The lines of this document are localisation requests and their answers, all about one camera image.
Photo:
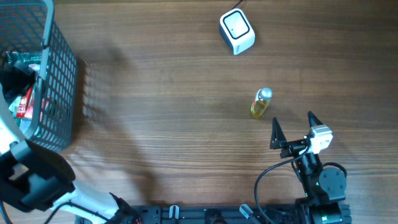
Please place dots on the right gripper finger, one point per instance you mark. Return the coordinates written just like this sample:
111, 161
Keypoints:
313, 120
278, 139

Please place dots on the grey plastic mesh basket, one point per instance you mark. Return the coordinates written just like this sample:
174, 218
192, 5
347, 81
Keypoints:
30, 27

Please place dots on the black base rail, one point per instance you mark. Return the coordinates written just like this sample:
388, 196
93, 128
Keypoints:
214, 214

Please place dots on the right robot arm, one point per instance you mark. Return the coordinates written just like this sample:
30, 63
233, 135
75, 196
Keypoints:
324, 184

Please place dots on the red coffee stick sachet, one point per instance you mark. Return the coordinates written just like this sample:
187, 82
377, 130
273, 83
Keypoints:
24, 102

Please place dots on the white barcode scanner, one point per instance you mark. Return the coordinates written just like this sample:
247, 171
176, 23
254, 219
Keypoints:
236, 31

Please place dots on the green sponge package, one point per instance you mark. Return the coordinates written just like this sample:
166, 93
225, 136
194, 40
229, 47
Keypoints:
25, 57

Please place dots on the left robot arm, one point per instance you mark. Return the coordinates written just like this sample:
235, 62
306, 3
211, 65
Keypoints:
35, 178

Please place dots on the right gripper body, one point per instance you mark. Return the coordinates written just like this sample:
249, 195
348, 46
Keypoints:
293, 148

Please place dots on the yellow dish soap bottle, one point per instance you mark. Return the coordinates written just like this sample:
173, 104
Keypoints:
261, 102

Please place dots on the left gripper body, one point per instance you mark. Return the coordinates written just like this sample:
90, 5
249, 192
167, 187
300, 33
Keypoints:
18, 80

